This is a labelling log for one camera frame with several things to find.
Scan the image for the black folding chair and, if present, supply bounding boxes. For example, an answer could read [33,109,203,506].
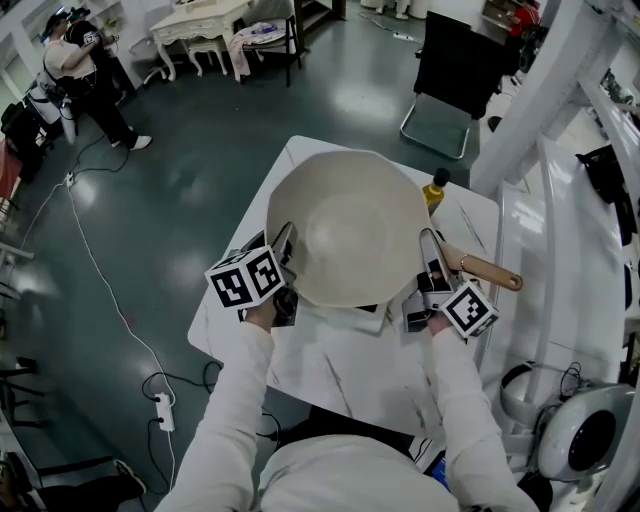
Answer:
[0,451,147,512]

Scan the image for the red cloth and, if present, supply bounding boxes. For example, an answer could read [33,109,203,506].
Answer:
[0,139,24,202]

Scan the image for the person's white shirt torso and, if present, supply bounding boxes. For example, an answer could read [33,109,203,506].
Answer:
[258,433,462,512]

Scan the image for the long white floor cable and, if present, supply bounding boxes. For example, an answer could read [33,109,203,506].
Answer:
[66,181,177,397]

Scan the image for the yellow oil bottle black cap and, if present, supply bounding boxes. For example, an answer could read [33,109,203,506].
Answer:
[421,167,453,218]

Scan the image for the person's right forearm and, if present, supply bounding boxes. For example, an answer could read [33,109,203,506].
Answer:
[427,311,540,512]

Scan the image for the white stool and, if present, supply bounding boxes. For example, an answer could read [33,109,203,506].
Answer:
[186,36,232,77]

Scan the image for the black induction cooktop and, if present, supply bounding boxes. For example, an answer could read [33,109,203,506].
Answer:
[343,301,397,335]

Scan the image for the white round robot head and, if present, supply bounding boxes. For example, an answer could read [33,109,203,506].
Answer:
[536,383,637,482]

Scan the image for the white metal shelf frame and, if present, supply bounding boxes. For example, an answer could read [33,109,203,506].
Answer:
[469,0,640,512]

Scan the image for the black floor cable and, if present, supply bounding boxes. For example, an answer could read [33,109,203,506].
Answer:
[73,131,132,175]

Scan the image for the person's black trousers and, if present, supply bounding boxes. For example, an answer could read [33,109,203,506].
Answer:
[276,403,417,452]

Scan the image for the person's left forearm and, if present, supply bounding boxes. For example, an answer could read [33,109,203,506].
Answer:
[154,298,280,512]

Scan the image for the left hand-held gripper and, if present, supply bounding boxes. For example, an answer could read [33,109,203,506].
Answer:
[203,221,300,329]

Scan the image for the white dressing table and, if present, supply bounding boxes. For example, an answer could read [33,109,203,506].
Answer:
[149,0,255,82]

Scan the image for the black office chair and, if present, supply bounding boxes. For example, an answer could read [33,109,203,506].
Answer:
[399,10,507,161]

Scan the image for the black gear on shelf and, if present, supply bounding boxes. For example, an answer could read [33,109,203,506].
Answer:
[574,143,640,247]

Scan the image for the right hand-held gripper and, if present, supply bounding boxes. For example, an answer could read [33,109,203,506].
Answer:
[401,227,501,340]

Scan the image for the chair draped with clothes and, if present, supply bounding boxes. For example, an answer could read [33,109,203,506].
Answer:
[228,11,305,90]

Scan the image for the large white wok pan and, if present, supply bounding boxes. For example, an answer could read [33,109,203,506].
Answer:
[264,148,524,309]

